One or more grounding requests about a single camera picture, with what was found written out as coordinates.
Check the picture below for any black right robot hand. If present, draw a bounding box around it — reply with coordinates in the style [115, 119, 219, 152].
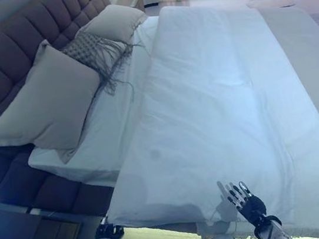
[224, 178, 268, 224]

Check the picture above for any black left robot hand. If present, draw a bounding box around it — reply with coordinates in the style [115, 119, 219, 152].
[95, 215, 125, 239]

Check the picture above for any white duvet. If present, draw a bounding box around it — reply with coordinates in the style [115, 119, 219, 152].
[78, 0, 319, 239]

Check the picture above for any white fitted bed sheet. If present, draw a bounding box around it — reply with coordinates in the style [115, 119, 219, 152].
[10, 15, 183, 199]

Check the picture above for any beige bed runner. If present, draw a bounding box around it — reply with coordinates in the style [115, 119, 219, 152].
[258, 0, 319, 239]

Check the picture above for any large beige pillow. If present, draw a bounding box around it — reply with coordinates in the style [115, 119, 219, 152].
[0, 32, 111, 172]

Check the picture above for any woven fringed grey cushion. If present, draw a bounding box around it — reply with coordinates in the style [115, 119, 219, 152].
[58, 23, 156, 103]

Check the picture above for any small beige pillow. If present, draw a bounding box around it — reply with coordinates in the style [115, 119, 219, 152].
[78, 0, 150, 48]

